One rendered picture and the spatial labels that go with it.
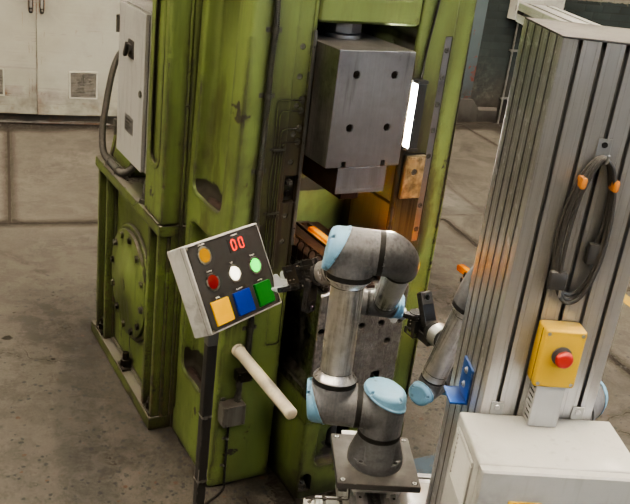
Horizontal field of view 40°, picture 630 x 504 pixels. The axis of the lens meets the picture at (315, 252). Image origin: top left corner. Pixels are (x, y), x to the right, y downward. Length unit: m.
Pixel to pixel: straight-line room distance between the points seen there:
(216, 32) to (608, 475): 2.06
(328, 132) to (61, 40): 5.42
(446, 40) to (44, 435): 2.28
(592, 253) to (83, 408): 2.73
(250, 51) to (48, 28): 5.34
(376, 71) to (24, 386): 2.23
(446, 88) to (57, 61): 5.33
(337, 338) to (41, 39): 6.21
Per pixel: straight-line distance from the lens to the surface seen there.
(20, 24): 8.05
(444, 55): 3.23
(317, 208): 3.53
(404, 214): 3.34
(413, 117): 3.17
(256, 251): 2.79
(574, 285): 1.81
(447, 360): 2.52
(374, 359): 3.30
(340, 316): 2.16
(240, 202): 2.96
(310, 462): 3.43
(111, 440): 3.79
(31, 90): 8.17
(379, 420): 2.26
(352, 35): 3.05
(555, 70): 1.65
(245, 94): 2.85
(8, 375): 4.26
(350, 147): 2.92
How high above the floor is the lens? 2.21
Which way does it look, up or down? 23 degrees down
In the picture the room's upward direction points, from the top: 7 degrees clockwise
